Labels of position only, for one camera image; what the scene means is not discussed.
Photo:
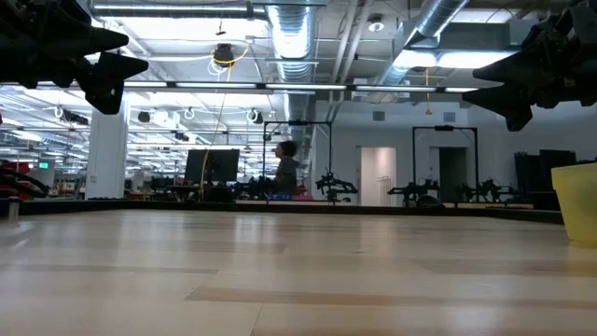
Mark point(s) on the long ceiling light bar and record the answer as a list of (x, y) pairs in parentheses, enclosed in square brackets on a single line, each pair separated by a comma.
[(303, 87)]

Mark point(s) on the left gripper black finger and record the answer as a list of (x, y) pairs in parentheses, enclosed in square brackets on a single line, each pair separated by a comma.
[(95, 42), (107, 81)]

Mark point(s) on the black cabinet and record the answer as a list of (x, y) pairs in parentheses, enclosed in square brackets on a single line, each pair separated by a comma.
[(536, 172)]

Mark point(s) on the black table edge rail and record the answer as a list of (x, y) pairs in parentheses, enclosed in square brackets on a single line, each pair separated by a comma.
[(93, 205)]

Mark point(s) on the black computer monitor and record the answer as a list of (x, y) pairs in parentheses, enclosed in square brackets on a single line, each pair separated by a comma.
[(212, 165)]

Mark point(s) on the silver ventilation duct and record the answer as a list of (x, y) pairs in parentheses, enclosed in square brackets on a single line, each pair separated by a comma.
[(293, 42)]

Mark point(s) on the white door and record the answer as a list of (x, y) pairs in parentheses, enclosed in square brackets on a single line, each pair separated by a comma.
[(378, 175)]

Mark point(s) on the black metal station frame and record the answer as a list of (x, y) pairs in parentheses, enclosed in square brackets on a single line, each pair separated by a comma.
[(444, 128), (297, 123)]

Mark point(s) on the yellow plastic bin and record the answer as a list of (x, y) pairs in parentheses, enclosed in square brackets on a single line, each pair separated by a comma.
[(578, 205)]

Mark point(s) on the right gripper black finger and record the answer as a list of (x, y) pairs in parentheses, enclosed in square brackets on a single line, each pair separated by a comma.
[(517, 67), (513, 102)]

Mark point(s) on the person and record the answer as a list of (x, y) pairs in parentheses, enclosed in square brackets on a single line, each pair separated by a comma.
[(285, 175)]

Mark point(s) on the black background robot arm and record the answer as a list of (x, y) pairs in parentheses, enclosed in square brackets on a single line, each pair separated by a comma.
[(487, 190), (336, 186), (412, 189)]

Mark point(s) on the white pillar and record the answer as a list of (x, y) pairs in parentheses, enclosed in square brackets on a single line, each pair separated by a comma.
[(106, 154)]

